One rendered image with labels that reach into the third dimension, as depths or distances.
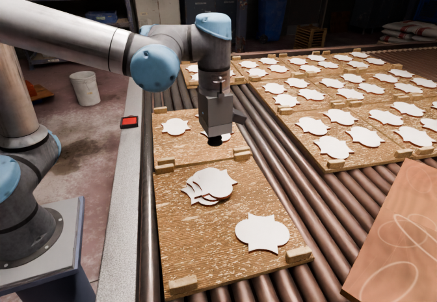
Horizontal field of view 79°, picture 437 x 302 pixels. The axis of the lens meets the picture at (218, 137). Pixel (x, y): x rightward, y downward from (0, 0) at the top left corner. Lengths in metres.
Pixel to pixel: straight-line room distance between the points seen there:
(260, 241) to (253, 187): 0.20
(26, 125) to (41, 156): 0.09
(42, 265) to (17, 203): 0.17
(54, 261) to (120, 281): 0.20
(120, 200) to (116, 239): 0.14
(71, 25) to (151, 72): 0.14
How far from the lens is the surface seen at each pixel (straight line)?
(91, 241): 2.03
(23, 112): 0.80
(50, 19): 0.52
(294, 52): 2.23
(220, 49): 0.58
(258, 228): 0.73
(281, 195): 0.85
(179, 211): 0.77
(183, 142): 1.03
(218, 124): 0.65
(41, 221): 0.86
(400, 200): 0.78
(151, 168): 0.96
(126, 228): 0.80
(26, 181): 0.81
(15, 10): 0.54
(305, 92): 1.49
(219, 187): 0.79
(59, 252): 0.85
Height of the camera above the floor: 1.51
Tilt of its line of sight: 33 degrees down
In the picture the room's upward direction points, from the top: straight up
